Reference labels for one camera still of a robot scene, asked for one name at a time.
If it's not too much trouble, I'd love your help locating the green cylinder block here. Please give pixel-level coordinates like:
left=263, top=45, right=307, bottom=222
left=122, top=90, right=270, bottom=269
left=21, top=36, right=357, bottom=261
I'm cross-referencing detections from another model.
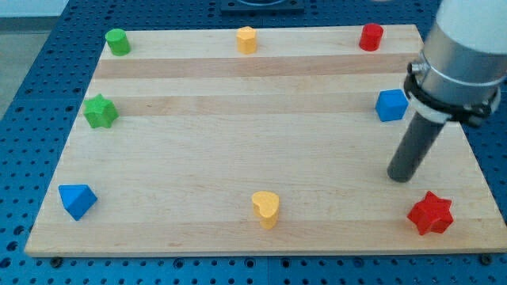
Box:
left=105, top=28, right=131, bottom=56

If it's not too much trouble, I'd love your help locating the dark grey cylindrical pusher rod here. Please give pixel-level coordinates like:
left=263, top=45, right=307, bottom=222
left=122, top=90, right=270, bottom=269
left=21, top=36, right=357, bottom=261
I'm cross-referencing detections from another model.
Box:
left=387, top=112, right=444, bottom=183

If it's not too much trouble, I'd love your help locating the red star block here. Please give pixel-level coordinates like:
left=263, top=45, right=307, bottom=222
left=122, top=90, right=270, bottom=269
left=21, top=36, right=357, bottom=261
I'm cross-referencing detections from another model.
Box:
left=407, top=191, right=454, bottom=235

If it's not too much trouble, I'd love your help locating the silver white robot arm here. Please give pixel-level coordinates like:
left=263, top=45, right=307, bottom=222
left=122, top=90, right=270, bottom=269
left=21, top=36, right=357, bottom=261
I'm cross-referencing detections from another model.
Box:
left=387, top=0, right=506, bottom=182

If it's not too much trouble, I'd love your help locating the yellow heart block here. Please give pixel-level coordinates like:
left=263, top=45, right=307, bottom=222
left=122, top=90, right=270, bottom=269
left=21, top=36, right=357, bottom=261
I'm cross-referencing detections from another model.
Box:
left=251, top=191, right=280, bottom=230

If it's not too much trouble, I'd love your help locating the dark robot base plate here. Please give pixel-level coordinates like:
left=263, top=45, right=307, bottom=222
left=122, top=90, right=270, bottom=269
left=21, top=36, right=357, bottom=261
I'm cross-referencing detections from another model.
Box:
left=219, top=0, right=305, bottom=14

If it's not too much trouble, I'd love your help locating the blue cube block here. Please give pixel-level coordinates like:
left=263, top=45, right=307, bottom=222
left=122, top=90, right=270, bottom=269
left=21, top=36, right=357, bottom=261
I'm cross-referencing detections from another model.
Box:
left=375, top=89, right=409, bottom=122

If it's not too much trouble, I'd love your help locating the yellow hexagonal block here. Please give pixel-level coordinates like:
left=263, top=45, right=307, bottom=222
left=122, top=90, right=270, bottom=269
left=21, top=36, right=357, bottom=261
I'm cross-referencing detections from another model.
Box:
left=236, top=26, right=257, bottom=55

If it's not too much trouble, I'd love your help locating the green star block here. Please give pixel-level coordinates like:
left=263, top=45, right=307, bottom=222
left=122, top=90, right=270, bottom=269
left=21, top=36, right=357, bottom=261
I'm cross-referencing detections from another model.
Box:
left=83, top=93, right=119, bottom=128

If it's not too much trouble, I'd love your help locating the blue triangular prism block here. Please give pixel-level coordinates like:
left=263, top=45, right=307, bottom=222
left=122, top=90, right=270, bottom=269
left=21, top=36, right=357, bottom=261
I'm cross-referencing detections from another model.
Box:
left=58, top=184, right=97, bottom=221

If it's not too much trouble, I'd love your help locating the light wooden board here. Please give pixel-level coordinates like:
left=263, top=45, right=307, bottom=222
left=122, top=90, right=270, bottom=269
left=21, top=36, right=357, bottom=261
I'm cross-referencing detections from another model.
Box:
left=25, top=25, right=506, bottom=257

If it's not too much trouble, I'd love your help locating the red cylinder block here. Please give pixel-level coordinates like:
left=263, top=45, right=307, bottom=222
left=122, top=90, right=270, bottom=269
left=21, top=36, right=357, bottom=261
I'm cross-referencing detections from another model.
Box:
left=359, top=23, right=384, bottom=51

